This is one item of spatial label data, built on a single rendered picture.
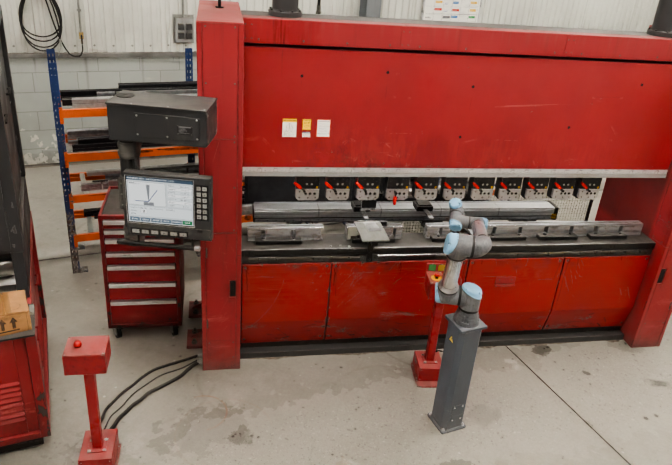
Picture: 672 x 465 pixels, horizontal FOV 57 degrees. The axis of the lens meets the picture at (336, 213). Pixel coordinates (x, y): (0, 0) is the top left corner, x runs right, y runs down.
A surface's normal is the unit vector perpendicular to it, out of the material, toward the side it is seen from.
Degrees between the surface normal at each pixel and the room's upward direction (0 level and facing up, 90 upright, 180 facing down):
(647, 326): 90
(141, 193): 90
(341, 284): 90
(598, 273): 90
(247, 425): 0
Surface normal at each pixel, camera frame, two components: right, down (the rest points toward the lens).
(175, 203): -0.04, 0.42
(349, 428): 0.07, -0.90
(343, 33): 0.18, 0.44
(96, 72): 0.40, 0.42
